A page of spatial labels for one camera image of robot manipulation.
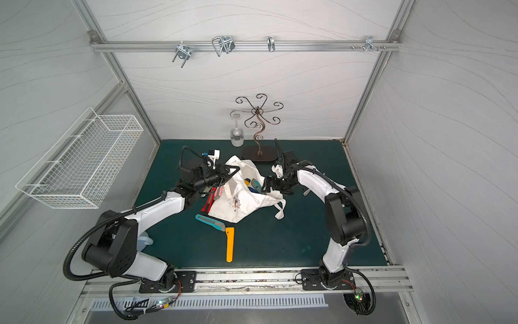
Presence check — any copper wire glass stand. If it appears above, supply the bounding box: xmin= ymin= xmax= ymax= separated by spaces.
xmin=236 ymin=93 xmax=284 ymax=163

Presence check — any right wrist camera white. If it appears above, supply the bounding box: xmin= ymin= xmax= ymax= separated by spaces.
xmin=271 ymin=164 xmax=284 ymax=179

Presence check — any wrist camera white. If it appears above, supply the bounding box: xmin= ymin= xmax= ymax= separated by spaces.
xmin=203 ymin=149 xmax=221 ymax=169
xmin=271 ymin=164 xmax=284 ymax=179

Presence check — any aluminium top rail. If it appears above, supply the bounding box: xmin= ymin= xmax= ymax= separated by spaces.
xmin=87 ymin=31 xmax=402 ymax=65

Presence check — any orange utility knife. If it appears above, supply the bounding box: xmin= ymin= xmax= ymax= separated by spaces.
xmin=225 ymin=228 xmax=235 ymax=263

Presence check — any clear wine glass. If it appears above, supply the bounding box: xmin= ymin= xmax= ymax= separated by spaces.
xmin=229 ymin=110 xmax=244 ymax=147

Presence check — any white cloth tote pouch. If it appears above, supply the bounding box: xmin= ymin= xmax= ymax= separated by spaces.
xmin=209 ymin=155 xmax=287 ymax=224

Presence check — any white wire basket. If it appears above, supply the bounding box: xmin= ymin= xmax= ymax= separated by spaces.
xmin=15 ymin=107 xmax=143 ymax=209

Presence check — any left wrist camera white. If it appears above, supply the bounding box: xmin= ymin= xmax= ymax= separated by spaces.
xmin=203 ymin=149 xmax=221 ymax=169

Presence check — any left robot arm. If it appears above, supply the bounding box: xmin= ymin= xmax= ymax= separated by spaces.
xmin=63 ymin=157 xmax=240 ymax=292

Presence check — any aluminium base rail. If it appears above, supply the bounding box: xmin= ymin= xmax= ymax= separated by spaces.
xmin=80 ymin=265 xmax=414 ymax=298

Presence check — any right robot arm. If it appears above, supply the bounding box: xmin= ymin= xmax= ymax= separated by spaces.
xmin=263 ymin=140 xmax=376 ymax=316

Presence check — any teal utility knife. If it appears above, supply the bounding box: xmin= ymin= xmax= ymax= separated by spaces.
xmin=195 ymin=214 xmax=226 ymax=232

